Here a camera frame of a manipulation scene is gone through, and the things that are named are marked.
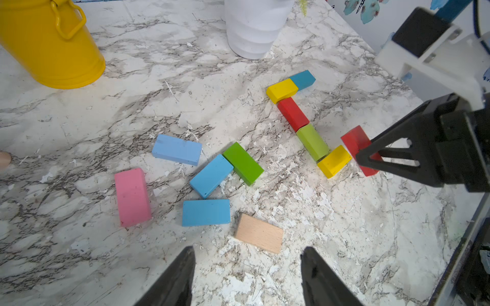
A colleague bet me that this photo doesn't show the lime green block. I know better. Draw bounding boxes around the lime green block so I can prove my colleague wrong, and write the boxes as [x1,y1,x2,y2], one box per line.
[296,124,330,163]

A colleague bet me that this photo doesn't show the light blue block upper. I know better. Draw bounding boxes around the light blue block upper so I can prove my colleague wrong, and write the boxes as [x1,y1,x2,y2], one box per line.
[152,135,202,166]

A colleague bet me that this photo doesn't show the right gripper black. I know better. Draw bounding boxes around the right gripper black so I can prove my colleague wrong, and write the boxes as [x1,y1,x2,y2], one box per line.
[356,94,489,193]

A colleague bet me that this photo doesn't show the light blue block middle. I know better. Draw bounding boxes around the light blue block middle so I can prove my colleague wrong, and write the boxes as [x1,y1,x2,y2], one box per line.
[190,154,234,199]

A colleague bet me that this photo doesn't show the dark green block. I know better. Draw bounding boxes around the dark green block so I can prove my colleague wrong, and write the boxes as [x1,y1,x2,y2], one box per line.
[223,142,264,186]

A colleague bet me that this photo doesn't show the potted flower plant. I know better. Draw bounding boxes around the potted flower plant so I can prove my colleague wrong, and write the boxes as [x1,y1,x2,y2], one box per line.
[224,0,308,60]

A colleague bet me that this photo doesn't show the red block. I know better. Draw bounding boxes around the red block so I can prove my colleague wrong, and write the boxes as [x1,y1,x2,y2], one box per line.
[341,126,383,177]
[277,98,310,132]

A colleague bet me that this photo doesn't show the yellow cup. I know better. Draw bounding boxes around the yellow cup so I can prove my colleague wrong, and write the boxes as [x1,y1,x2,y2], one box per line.
[1,1,106,89]

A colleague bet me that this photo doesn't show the teal block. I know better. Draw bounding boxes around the teal block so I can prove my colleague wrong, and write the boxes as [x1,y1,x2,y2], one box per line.
[290,70,316,91]

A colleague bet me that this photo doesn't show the aluminium front rail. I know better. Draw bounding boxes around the aluminium front rail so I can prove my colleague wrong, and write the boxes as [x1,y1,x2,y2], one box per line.
[428,193,489,305]

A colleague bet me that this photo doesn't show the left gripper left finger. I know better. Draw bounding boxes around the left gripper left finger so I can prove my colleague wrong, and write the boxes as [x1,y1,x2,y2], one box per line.
[134,246,196,306]

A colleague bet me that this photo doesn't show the pink block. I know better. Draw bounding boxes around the pink block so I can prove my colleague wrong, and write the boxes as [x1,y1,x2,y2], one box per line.
[114,168,152,228]

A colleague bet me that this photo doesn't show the natural wood block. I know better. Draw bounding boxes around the natural wood block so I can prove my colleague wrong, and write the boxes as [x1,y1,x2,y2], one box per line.
[234,214,284,254]

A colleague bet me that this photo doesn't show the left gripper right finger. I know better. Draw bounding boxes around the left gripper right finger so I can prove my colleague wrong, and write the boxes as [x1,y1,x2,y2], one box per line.
[301,247,362,306]

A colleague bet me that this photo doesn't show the blue block lower left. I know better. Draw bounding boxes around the blue block lower left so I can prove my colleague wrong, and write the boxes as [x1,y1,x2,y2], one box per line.
[182,199,231,227]

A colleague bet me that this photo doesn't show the yellow block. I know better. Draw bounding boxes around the yellow block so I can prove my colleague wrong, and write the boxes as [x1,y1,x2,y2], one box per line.
[266,79,299,104]
[317,145,352,179]

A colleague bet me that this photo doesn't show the light blue block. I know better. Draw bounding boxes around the light blue block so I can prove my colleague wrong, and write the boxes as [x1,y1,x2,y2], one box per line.
[190,154,234,199]
[152,135,202,166]

